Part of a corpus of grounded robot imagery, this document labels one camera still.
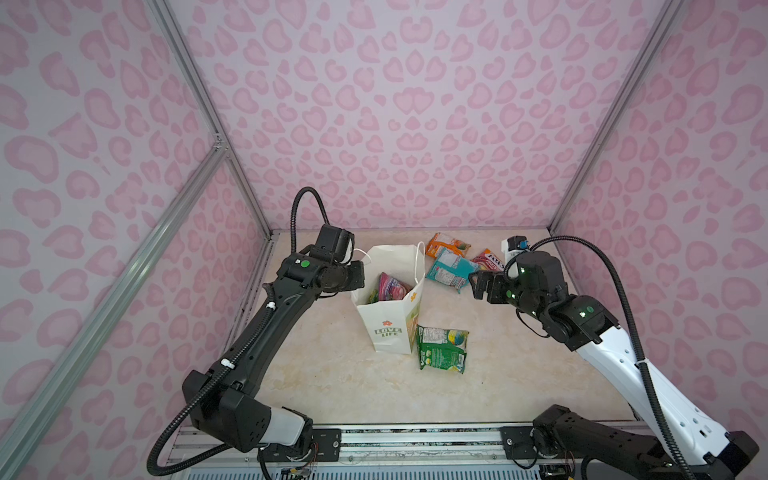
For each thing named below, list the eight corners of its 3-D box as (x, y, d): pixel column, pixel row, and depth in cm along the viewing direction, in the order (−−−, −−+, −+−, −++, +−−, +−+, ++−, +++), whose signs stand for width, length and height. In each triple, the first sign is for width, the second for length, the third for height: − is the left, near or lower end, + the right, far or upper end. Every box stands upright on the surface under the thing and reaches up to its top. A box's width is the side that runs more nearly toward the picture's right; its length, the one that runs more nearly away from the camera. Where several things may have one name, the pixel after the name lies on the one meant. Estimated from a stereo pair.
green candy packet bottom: (418, 372, 87) (419, 368, 84) (416, 330, 95) (417, 325, 92) (470, 372, 87) (473, 368, 84) (464, 330, 95) (466, 325, 92)
